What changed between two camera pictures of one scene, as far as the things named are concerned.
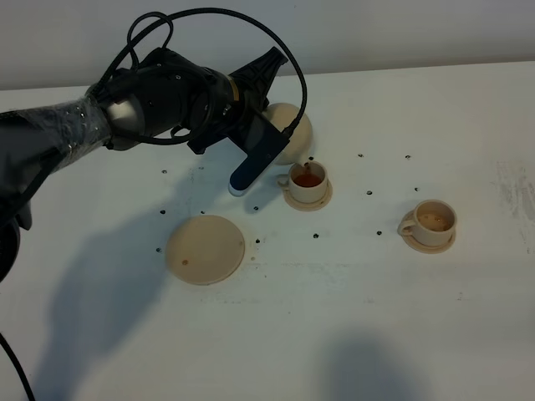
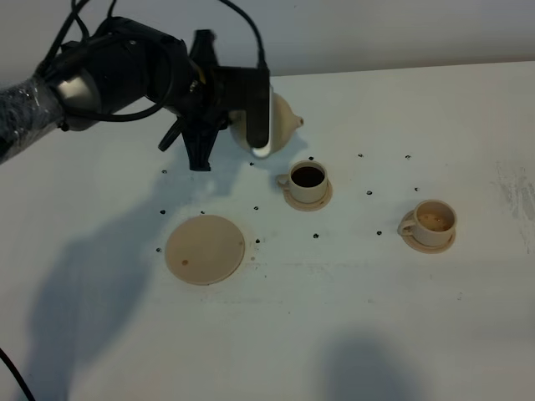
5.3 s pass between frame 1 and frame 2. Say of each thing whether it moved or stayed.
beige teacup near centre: stayed
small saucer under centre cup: stayed
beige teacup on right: stayed
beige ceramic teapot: moved
